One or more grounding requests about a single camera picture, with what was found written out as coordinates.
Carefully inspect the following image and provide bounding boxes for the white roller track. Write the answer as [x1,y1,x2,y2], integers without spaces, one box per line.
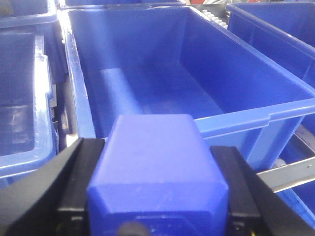
[201,9,228,29]

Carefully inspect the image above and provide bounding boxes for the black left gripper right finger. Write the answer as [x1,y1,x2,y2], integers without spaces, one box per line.
[210,146,315,236]

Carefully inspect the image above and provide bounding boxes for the blue rectangular plastic part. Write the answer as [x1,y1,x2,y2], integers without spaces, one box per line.
[87,114,228,236]

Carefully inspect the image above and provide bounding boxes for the blue bin at left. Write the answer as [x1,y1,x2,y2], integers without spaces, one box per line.
[0,0,58,188]

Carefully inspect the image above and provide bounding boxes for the open blue target bin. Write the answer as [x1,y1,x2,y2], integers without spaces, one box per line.
[61,6,315,171]

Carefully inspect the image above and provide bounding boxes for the steel front shelf rail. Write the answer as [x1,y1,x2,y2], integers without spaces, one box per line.
[256,157,315,193]

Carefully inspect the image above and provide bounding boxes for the blue bin at right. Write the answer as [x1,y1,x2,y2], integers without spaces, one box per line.
[226,2,315,87]

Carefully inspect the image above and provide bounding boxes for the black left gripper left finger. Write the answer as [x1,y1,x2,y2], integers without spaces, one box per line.
[0,138,105,236]

